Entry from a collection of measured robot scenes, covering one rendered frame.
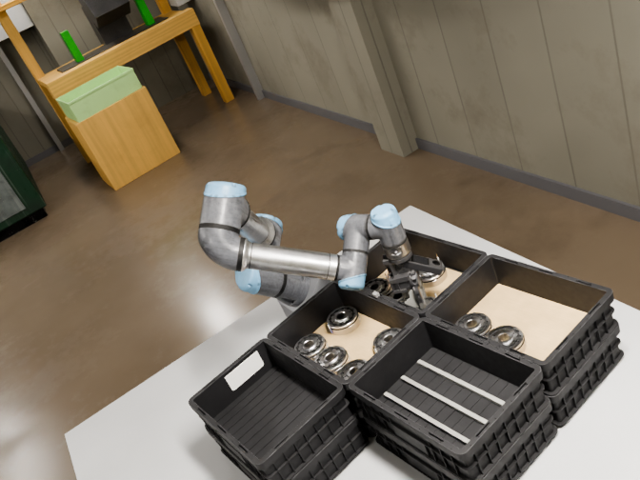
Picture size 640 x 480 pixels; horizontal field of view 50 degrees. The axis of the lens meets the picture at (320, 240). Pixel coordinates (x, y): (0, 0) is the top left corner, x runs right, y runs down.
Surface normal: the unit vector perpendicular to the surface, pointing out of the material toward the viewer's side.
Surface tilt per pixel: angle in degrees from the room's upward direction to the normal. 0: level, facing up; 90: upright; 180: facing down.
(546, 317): 0
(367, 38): 90
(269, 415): 0
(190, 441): 0
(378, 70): 90
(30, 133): 90
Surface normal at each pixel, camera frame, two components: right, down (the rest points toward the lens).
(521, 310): -0.36, -0.80
